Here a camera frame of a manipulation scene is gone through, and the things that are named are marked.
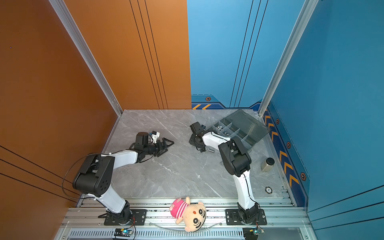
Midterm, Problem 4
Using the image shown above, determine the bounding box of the grey plastic organizer box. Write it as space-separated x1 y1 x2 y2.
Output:
211 110 271 151

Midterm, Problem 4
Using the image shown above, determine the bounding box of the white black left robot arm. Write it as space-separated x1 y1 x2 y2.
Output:
73 133 175 226

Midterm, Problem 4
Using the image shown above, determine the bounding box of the right green circuit board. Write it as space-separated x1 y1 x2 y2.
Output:
243 228 265 240

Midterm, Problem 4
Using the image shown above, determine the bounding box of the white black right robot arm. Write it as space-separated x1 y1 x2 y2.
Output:
189 131 261 225

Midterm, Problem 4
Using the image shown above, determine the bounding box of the aluminium rail frame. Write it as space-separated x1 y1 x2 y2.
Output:
56 196 316 240

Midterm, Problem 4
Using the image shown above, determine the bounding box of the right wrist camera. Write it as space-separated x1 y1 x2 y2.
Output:
190 122 206 135

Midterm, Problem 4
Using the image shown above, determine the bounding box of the black cap cylinder container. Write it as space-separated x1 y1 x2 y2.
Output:
261 158 275 172

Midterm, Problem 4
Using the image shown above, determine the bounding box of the aluminium corner post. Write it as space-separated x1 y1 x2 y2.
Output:
49 0 123 117
258 0 319 117

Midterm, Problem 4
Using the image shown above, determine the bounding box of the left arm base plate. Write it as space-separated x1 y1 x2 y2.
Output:
98 209 147 226

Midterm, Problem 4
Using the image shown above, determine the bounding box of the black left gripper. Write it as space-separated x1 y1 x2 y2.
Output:
144 138 174 157

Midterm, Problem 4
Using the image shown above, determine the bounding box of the aluminium corner post left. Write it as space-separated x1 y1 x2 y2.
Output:
49 0 123 117

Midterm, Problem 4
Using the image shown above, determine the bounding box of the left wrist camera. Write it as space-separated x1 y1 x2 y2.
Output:
135 131 160 147

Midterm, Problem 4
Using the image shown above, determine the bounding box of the aluminium corner post right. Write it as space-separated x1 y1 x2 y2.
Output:
258 0 319 117

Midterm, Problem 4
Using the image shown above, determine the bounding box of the left green circuit board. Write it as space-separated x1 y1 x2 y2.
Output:
114 228 134 239

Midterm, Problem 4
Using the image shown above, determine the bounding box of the pink plush doll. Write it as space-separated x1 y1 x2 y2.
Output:
169 197 207 232

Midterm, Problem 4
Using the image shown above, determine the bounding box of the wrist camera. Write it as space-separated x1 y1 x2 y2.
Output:
135 131 160 147
190 122 206 135

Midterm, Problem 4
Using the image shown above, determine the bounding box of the green circuit board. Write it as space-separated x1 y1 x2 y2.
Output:
114 228 134 239
243 228 265 240

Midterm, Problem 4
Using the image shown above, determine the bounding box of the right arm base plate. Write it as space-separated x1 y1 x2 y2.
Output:
225 208 268 226

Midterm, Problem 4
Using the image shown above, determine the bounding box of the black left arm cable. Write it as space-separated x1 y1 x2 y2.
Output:
61 154 97 200

